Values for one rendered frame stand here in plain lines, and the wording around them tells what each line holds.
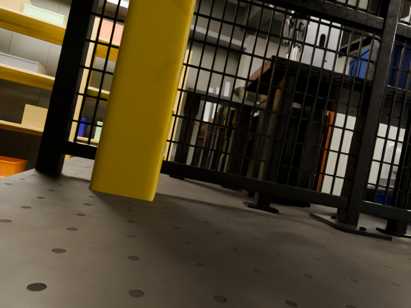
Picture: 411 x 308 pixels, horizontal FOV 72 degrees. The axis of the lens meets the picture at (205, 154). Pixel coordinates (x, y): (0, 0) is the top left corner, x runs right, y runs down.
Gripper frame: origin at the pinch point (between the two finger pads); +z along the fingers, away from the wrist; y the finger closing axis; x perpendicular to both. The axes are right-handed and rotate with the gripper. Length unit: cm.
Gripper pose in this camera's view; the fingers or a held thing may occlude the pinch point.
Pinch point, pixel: (292, 54)
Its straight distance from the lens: 132.4
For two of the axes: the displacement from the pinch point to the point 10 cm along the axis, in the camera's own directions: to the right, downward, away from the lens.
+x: 1.4, 0.1, -9.9
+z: -2.0, 9.8, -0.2
